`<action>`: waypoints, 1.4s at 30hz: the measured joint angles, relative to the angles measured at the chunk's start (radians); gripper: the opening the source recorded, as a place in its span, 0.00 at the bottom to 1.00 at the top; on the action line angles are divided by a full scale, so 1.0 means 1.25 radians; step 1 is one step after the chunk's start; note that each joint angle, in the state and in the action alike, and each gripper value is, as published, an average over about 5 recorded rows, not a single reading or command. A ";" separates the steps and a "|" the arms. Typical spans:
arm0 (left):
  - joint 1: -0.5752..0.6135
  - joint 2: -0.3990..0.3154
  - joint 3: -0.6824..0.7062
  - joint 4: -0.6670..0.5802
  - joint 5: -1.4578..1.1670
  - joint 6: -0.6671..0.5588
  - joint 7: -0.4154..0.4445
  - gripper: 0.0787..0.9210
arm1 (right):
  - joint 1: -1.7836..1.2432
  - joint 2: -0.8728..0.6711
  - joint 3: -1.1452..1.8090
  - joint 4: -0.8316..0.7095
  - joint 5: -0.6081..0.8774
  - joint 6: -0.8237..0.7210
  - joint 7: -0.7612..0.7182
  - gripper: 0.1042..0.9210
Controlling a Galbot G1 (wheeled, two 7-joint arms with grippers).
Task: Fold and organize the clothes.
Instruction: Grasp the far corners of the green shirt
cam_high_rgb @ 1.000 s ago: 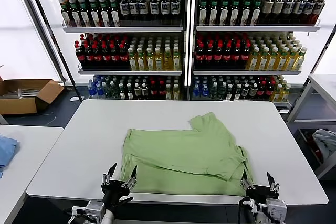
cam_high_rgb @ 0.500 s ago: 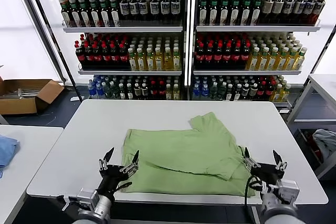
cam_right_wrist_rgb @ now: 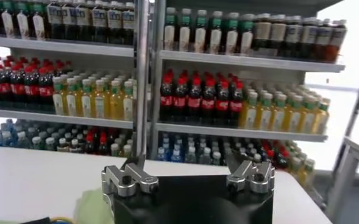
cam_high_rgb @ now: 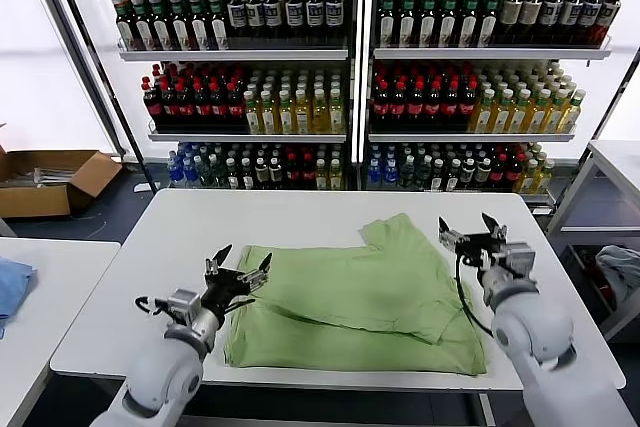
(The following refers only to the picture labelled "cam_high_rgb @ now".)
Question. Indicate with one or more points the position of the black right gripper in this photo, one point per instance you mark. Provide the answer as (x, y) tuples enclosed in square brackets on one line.
[(480, 252)]

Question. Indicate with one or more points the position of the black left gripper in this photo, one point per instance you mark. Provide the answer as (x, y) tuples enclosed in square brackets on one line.
[(225, 292)]

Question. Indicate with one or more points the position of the light green polo shirt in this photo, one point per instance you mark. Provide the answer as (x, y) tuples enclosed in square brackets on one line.
[(325, 297)]

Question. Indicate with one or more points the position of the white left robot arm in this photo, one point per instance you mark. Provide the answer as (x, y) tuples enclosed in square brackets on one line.
[(165, 377)]

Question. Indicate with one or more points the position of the white-cap dark drink bottle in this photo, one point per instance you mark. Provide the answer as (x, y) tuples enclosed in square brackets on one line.
[(260, 172), (246, 176), (275, 172), (482, 174), (437, 177), (231, 176), (467, 174), (452, 177)]

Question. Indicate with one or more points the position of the red-label dark drink bottle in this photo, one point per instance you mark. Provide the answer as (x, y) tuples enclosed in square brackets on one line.
[(292, 174), (497, 174), (307, 174), (512, 172)]

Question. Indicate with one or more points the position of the green-tinted water bottle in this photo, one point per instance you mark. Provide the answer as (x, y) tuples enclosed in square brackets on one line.
[(422, 174), (407, 174), (203, 174), (217, 174)]

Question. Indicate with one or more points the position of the blue water bottle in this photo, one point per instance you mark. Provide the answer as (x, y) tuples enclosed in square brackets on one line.
[(390, 176), (174, 172), (188, 174), (374, 176)]

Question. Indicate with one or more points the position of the small white floor object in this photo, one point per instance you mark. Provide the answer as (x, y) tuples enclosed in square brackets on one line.
[(142, 188)]

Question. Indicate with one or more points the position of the red-cap cola bottle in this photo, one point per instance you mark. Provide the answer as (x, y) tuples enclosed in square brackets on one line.
[(235, 109), (415, 108), (381, 108), (185, 109), (467, 108), (432, 108), (168, 108), (202, 109), (398, 108), (218, 109), (151, 107), (450, 108)]

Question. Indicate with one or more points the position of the pale grey cloth bundle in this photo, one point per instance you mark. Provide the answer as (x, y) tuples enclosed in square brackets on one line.
[(620, 272)]

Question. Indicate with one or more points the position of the metal parts in plastic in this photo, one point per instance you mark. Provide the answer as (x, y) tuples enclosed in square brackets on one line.
[(50, 176)]

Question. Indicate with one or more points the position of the green-cap dark drink bottle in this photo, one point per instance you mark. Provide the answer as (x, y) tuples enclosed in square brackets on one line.
[(218, 29), (161, 29), (489, 24), (427, 24), (180, 29), (142, 29), (199, 29), (448, 24), (469, 24), (386, 22), (406, 24), (125, 27)]

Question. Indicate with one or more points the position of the open brown cardboard box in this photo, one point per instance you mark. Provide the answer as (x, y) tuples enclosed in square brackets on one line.
[(30, 204)]

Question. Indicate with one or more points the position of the light blue cloth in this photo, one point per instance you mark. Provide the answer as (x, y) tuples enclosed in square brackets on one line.
[(12, 287)]

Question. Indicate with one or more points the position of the beige-label dark tea bottle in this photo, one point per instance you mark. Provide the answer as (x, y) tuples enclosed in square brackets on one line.
[(530, 12), (510, 12)]

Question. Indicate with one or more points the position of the blue-label dark tea bottle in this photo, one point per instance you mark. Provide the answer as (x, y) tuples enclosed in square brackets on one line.
[(237, 14), (590, 13), (570, 12), (294, 14), (550, 12), (609, 14), (254, 14), (272, 14), (334, 13), (315, 13)]

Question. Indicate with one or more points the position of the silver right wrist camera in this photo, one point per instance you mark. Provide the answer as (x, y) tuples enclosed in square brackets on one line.
[(520, 259)]

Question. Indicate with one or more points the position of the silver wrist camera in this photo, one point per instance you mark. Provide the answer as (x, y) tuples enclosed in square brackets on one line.
[(520, 259), (184, 304)]

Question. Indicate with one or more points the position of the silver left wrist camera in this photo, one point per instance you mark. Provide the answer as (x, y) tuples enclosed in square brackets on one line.
[(184, 304)]

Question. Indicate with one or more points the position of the white metal-frame side table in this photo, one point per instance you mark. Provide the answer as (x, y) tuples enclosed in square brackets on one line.
[(615, 162)]

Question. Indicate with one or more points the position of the dark frame post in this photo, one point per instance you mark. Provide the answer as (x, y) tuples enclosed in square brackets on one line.
[(616, 92)]

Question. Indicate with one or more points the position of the black slanted frame post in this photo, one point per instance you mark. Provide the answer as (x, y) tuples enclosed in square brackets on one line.
[(101, 72)]

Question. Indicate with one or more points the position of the grey slanted frame post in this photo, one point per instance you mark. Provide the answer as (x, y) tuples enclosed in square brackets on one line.
[(86, 72)]

